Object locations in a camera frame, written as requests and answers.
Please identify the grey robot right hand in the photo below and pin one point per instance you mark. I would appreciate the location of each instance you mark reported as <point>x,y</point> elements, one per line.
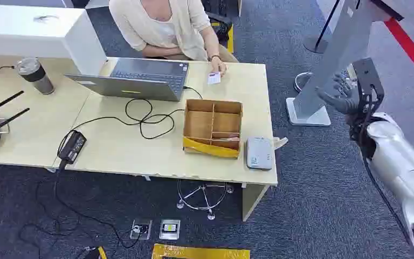
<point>344,100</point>

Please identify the person's left hand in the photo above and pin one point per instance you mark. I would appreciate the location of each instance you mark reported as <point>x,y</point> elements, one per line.
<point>218,66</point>

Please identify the white card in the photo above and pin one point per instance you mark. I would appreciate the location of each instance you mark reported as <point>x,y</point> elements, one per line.
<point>213,78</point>

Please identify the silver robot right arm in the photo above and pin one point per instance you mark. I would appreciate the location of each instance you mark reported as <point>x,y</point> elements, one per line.
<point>400,161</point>

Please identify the black office chair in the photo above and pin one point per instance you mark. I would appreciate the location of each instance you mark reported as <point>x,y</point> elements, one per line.
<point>223,26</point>

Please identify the grey kiosk stand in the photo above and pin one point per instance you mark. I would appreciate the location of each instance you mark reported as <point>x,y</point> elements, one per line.
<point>335,53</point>

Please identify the round chrome base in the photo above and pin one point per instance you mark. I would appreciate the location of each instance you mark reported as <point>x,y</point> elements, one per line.
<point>301,81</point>

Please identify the wooden card box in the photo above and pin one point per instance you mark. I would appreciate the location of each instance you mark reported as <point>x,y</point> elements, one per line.
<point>198,123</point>

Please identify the person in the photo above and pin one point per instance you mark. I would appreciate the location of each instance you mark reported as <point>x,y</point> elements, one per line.
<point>157,28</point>

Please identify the pale card stack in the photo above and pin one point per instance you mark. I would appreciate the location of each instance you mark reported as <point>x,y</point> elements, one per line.
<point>226,139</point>

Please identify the small white tag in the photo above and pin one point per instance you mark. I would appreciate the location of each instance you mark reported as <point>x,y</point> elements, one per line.
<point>280,142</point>

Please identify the red barrier belt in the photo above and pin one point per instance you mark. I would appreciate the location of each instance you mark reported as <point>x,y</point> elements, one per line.
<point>412,52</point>

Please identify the grey laptop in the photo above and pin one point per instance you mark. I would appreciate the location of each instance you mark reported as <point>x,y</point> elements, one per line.
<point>135,84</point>

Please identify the grey card reader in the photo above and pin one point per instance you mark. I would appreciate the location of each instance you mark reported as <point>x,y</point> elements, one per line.
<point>259,153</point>

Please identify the chrome stool base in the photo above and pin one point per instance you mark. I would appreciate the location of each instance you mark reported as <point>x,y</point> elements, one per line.
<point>203,195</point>

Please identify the pale desk leg panel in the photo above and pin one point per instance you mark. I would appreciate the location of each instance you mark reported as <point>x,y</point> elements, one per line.
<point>253,200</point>

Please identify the black power adapter brick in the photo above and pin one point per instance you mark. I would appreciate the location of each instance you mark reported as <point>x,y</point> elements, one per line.
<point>72,147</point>

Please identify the floor socket with yellow label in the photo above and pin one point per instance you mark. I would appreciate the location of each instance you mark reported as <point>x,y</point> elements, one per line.
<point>169,229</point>

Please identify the steel tumbler with lid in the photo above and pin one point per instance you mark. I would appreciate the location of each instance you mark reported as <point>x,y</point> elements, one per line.
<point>37,77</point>

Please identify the long yellow floor tape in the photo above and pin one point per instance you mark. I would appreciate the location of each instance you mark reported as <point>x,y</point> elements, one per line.
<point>200,253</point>

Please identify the white counter block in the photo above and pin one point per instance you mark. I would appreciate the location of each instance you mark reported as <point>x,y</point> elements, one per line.
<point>32,32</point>

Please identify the yellow and black floor item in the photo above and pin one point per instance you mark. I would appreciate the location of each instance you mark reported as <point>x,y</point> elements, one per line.
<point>100,253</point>

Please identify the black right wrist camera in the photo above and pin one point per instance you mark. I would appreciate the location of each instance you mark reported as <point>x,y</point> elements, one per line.
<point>367,77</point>

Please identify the black stanchion post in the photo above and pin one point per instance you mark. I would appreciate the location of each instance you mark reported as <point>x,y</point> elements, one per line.
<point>316,43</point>

